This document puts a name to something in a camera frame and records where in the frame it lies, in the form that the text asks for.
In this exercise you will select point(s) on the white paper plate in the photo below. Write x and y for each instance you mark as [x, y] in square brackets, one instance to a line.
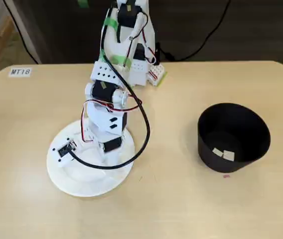
[81, 181]

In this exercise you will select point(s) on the green controller board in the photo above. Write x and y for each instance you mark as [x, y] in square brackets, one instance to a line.
[157, 74]

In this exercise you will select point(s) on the small pink sticker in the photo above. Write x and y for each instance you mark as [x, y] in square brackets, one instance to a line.
[226, 176]

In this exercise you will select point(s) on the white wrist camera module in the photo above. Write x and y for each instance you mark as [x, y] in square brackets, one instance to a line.
[65, 152]

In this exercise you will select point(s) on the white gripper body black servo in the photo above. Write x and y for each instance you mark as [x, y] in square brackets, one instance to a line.
[110, 145]

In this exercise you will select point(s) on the white MT18 label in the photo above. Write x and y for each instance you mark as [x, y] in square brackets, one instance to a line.
[20, 72]

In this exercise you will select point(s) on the grey white pole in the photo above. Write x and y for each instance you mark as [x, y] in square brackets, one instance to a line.
[30, 35]

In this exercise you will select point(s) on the black round pot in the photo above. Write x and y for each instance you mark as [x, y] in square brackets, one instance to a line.
[221, 164]

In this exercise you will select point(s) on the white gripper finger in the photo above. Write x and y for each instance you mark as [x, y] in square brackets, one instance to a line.
[110, 158]

